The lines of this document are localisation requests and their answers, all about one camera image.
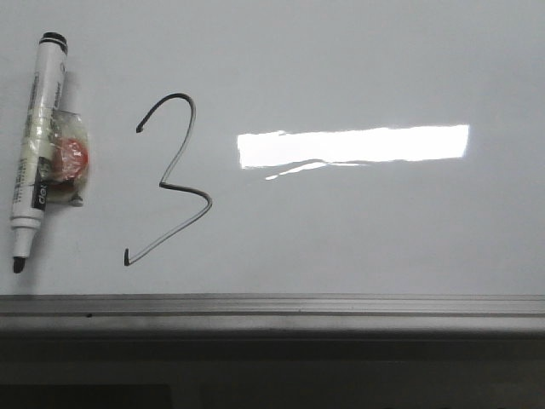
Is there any red magnet taped to marker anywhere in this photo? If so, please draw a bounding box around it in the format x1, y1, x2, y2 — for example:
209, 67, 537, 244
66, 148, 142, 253
47, 111, 90, 207

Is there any white whiteboard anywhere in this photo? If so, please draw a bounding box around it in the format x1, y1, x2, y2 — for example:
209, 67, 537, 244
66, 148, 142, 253
1, 1, 544, 295

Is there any white whiteboard marker pen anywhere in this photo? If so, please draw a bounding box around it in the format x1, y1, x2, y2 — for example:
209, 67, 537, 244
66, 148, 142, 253
10, 32, 68, 274

